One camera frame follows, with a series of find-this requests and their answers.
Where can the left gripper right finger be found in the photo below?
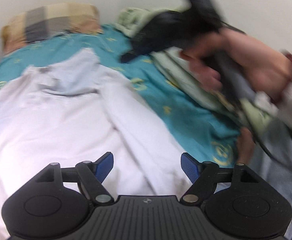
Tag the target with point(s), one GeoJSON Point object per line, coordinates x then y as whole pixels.
{"type": "Point", "coordinates": [202, 175]}

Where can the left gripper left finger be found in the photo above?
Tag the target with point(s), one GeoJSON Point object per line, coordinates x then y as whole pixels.
{"type": "Point", "coordinates": [91, 175]}

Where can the white garment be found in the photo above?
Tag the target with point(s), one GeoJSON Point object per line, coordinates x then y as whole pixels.
{"type": "Point", "coordinates": [75, 111]}

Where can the right hand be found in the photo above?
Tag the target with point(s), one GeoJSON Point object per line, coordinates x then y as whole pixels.
{"type": "Point", "coordinates": [266, 69]}

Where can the green fleece blanket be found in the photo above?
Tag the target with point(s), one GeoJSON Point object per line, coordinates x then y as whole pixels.
{"type": "Point", "coordinates": [235, 99]}

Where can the teal patterned bed sheet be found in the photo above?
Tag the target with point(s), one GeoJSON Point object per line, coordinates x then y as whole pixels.
{"type": "Point", "coordinates": [208, 135]}

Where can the grey-blue trousers leg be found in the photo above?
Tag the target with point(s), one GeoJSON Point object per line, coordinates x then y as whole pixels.
{"type": "Point", "coordinates": [277, 172]}

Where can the plaid beige grey pillow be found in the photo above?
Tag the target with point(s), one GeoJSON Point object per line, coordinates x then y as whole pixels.
{"type": "Point", "coordinates": [47, 21]}

